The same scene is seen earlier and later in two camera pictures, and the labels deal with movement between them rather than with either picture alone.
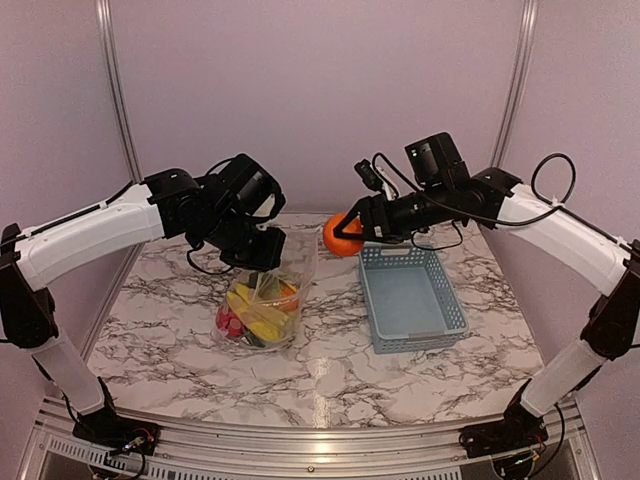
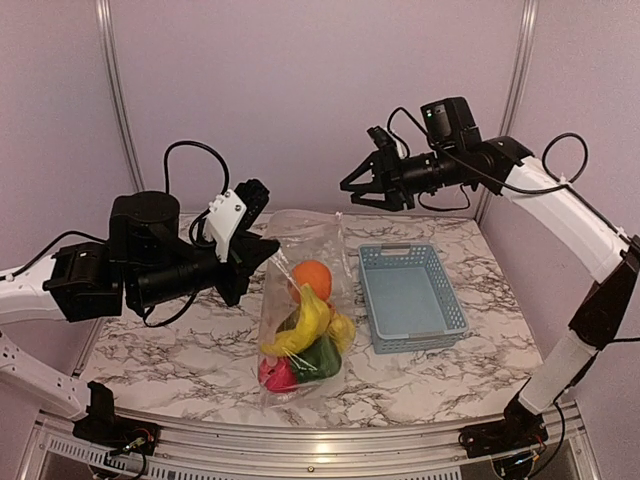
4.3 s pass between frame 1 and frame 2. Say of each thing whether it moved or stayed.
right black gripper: moved
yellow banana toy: moved
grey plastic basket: stayed
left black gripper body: moved
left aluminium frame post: stayed
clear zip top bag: moved
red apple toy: moved
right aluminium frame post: stayed
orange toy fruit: moved
